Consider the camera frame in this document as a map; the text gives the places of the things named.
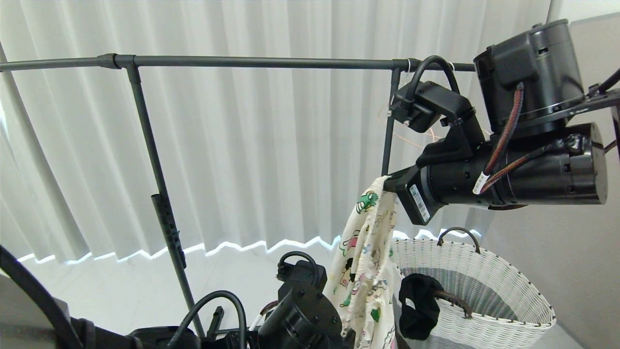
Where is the large grey board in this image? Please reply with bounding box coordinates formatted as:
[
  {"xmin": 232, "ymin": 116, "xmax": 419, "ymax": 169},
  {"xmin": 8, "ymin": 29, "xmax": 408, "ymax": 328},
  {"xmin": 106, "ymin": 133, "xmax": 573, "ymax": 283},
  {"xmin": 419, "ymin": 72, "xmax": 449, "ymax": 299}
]
[{"xmin": 477, "ymin": 12, "xmax": 620, "ymax": 349}]

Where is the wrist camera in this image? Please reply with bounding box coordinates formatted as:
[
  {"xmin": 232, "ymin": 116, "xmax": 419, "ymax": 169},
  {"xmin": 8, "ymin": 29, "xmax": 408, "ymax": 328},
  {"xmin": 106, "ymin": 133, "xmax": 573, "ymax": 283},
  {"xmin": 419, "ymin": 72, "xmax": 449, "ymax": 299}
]
[
  {"xmin": 276, "ymin": 259, "xmax": 330, "ymax": 303},
  {"xmin": 389, "ymin": 80, "xmax": 487, "ymax": 168}
]

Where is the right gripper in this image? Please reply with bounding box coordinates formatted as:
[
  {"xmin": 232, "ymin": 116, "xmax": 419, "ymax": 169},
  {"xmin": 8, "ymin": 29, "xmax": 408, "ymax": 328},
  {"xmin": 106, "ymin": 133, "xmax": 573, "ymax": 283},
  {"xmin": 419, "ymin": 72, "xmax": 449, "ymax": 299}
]
[{"xmin": 385, "ymin": 123, "xmax": 608, "ymax": 226}]

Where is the pink clothes hanger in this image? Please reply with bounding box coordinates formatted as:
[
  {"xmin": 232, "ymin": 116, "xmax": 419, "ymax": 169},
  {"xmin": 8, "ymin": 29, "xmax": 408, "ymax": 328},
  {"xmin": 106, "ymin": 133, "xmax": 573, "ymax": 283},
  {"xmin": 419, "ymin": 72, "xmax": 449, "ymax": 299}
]
[{"xmin": 387, "ymin": 104, "xmax": 442, "ymax": 150}]

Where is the cream printed garment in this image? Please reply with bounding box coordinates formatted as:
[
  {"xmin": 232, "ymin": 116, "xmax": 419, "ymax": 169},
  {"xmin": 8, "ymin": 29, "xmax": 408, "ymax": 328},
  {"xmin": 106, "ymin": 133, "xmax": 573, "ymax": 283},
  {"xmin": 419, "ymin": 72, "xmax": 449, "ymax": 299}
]
[{"xmin": 324, "ymin": 175, "xmax": 405, "ymax": 349}]

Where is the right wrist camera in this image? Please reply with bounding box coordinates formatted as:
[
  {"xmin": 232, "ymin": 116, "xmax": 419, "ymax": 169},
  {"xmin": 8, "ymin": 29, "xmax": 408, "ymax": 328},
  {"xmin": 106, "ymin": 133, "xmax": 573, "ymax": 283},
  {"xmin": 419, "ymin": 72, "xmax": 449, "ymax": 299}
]
[{"xmin": 389, "ymin": 80, "xmax": 487, "ymax": 168}]

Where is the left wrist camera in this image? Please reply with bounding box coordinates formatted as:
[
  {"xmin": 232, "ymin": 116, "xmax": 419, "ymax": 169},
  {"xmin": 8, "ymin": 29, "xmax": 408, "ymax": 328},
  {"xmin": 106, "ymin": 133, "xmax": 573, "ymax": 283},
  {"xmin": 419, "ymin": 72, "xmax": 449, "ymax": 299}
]
[{"xmin": 276, "ymin": 259, "xmax": 330, "ymax": 303}]

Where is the black clothes rack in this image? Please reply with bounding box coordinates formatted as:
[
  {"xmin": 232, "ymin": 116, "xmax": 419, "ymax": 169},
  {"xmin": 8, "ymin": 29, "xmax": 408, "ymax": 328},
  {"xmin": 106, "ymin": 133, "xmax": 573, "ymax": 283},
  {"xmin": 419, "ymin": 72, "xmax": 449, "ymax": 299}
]
[{"xmin": 0, "ymin": 53, "xmax": 478, "ymax": 340}]

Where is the black garment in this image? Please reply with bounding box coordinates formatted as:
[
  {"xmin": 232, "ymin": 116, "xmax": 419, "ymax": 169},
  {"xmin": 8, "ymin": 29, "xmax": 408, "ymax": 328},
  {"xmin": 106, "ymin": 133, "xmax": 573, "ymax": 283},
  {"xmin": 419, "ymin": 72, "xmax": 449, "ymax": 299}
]
[{"xmin": 399, "ymin": 274, "xmax": 444, "ymax": 340}]

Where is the white curtain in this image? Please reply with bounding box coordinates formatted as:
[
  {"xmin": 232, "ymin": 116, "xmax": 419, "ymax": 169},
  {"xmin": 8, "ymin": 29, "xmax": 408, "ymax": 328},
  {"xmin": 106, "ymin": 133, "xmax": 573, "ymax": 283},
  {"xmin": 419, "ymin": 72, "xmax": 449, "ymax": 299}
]
[{"xmin": 0, "ymin": 0, "xmax": 553, "ymax": 265}]

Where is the white laundry basket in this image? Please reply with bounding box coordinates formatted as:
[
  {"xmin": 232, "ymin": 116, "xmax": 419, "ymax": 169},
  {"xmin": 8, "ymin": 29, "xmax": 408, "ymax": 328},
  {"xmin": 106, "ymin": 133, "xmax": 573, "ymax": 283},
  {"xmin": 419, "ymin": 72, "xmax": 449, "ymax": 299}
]
[{"xmin": 390, "ymin": 226, "xmax": 557, "ymax": 349}]

